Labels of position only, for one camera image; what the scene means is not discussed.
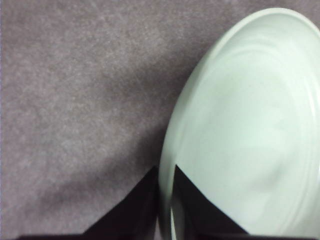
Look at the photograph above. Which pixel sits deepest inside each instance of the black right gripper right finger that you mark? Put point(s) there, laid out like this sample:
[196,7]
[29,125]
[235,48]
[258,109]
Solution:
[195,218]

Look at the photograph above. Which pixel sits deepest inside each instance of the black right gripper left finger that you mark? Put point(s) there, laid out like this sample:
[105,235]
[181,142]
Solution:
[137,217]

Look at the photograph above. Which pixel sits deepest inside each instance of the green plate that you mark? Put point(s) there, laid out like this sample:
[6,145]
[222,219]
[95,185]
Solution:
[246,130]

